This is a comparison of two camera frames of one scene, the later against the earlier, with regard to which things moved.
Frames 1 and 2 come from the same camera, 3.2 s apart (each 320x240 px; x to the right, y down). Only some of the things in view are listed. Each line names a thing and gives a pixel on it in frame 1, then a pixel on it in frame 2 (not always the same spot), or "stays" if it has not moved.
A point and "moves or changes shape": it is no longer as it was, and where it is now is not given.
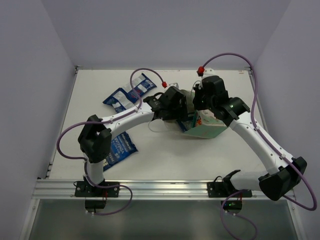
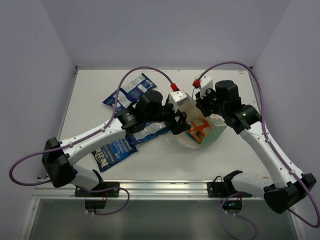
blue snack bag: (122, 146) stays
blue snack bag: (185, 125) moves or changes shape
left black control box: (95, 204) stays
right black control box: (229, 205) stays
